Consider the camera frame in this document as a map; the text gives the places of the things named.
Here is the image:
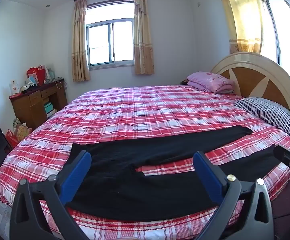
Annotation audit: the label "yellow floral curtain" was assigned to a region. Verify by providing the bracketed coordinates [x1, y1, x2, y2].
[216, 0, 264, 55]

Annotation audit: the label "stack of teal books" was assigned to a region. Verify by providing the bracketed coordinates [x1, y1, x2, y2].
[43, 102, 58, 118]

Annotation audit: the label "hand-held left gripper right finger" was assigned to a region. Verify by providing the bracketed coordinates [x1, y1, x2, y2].
[193, 151, 275, 240]

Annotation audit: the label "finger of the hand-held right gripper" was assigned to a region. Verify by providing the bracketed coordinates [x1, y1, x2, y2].
[273, 144, 290, 193]

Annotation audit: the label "red plastic bag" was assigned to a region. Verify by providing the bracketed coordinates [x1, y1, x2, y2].
[6, 129, 19, 148]

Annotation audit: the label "black pants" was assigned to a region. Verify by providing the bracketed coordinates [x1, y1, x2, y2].
[66, 125, 282, 222]

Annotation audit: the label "grey striped pillow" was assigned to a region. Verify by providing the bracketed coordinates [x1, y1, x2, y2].
[233, 97, 290, 134]

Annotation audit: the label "brown wooden desk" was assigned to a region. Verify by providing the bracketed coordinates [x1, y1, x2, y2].
[9, 79, 68, 130]

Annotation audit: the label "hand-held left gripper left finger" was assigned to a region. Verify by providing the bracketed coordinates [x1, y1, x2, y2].
[9, 150, 93, 240]

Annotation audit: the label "large bright window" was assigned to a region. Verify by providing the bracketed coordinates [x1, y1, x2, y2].
[260, 0, 290, 83]

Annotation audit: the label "red gift bag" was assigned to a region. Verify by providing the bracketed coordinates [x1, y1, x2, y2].
[26, 65, 46, 85]

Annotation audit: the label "beige floral curtain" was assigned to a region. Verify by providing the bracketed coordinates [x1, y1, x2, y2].
[71, 0, 91, 82]
[133, 0, 155, 75]

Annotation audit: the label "cream wooden headboard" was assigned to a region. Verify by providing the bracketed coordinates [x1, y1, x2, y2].
[210, 52, 290, 120]

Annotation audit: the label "white teal box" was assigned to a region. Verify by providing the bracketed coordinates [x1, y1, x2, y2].
[45, 67, 56, 80]

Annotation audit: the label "pink folded blanket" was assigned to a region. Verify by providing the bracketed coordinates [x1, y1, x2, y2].
[186, 71, 235, 95]

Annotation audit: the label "sliding window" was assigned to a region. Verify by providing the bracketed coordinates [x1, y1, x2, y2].
[85, 17, 135, 71]

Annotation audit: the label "bed with red plaid sheet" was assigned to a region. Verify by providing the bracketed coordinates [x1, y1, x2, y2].
[0, 84, 290, 240]

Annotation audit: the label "yellow floral bag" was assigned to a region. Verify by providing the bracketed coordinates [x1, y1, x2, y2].
[13, 119, 32, 142]

